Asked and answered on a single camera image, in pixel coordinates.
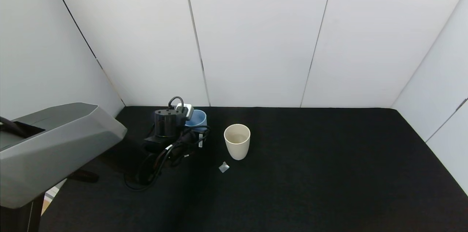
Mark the blue plastic cup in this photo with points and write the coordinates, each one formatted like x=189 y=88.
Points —
x=197 y=118

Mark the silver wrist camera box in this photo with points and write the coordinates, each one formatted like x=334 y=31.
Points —
x=186 y=110

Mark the white door frame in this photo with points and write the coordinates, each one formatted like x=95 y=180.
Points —
x=55 y=199

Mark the small clear plastic piece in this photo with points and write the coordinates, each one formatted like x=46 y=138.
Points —
x=223 y=167

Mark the beige plastic cup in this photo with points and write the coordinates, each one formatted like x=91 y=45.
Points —
x=237 y=151

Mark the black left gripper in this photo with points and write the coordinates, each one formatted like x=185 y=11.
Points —
x=200 y=140

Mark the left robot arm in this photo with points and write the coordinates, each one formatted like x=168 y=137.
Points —
x=55 y=144

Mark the dark wall panel latch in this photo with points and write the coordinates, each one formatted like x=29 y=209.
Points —
x=460 y=105

